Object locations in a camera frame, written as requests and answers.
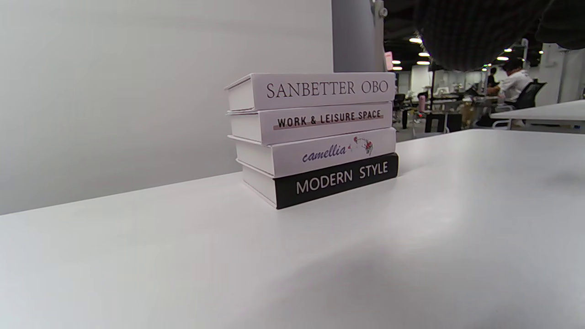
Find person's left hand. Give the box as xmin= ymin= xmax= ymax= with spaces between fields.
xmin=414 ymin=0 xmax=585 ymax=71

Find white book overlapping letters print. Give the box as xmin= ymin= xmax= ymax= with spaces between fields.
xmin=224 ymin=72 xmax=396 ymax=111

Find white book red-lined spine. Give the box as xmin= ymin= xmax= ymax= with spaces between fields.
xmin=227 ymin=101 xmax=394 ymax=145

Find white book floral label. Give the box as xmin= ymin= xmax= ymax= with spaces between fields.
xmin=228 ymin=127 xmax=397 ymax=178

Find white book black spine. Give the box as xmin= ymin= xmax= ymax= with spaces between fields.
xmin=237 ymin=153 xmax=399 ymax=210

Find ceiling light panels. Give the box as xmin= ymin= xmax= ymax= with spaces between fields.
xmin=391 ymin=37 xmax=544 ymax=71

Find black office chair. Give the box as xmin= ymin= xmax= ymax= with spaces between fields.
xmin=491 ymin=80 xmax=548 ymax=129

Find white neighbouring table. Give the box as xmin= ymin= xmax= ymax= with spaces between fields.
xmin=490 ymin=99 xmax=585 ymax=133

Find grey partition panel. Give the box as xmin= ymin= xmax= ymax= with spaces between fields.
xmin=332 ymin=0 xmax=387 ymax=74

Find white backdrop board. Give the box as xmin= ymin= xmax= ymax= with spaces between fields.
xmin=0 ymin=0 xmax=334 ymax=215

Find white metal support frame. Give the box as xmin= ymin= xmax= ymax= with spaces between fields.
xmin=369 ymin=0 xmax=389 ymax=71

